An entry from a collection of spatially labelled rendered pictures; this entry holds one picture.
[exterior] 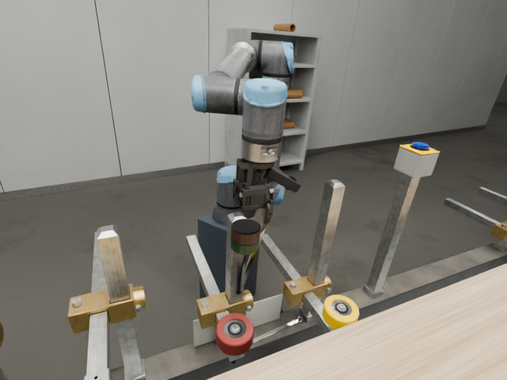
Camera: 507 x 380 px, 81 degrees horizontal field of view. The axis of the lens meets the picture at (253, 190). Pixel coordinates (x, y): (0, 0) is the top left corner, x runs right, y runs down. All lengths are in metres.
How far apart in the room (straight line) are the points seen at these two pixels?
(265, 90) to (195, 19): 2.78
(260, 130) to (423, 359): 0.56
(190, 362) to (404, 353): 0.51
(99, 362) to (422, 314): 0.68
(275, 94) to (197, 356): 0.68
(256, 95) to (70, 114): 2.74
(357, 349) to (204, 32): 3.11
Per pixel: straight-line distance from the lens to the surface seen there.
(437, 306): 0.89
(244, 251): 0.60
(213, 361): 0.89
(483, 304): 0.96
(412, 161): 0.87
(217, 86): 0.75
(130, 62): 3.21
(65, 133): 3.29
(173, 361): 0.90
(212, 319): 0.78
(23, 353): 2.02
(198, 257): 0.92
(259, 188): 0.69
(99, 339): 0.64
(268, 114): 0.62
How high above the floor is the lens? 1.44
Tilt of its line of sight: 27 degrees down
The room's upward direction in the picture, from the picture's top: 4 degrees clockwise
